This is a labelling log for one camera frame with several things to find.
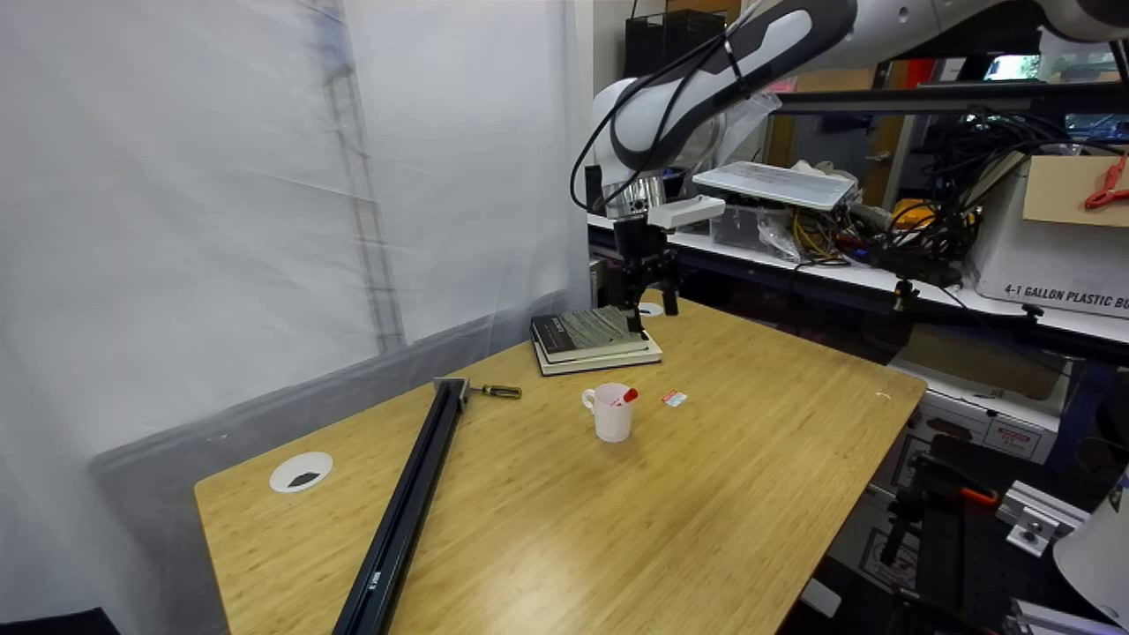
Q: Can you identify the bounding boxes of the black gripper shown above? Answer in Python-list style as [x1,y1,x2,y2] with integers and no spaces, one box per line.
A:
[595,223,676,333]

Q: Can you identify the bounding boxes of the white ceramic mug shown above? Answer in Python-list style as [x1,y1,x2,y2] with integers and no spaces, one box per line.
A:
[581,385,632,443]

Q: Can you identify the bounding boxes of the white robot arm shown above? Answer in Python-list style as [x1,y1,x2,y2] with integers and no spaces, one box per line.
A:
[567,0,1007,213]

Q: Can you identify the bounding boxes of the upper grey hardcover book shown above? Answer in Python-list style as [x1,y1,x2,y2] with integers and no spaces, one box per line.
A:
[528,308,646,355]

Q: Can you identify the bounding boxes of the white plastic tray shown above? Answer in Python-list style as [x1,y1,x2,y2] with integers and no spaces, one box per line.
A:
[693,161,850,213]

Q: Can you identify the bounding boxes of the small dark metal tool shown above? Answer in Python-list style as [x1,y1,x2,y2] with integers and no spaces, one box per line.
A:
[459,385,522,403]

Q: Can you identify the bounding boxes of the white cardboard storage box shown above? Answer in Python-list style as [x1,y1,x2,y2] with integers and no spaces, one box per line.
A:
[966,155,1129,316]

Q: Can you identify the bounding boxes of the long black metal bar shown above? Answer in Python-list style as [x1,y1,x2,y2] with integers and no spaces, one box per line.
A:
[332,382,466,635]

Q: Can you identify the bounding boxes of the white backdrop curtain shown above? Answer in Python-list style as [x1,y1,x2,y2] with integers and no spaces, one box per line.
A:
[0,0,593,635]

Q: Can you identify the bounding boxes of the white cable grommet hole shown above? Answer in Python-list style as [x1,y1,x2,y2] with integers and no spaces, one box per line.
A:
[267,452,334,494]

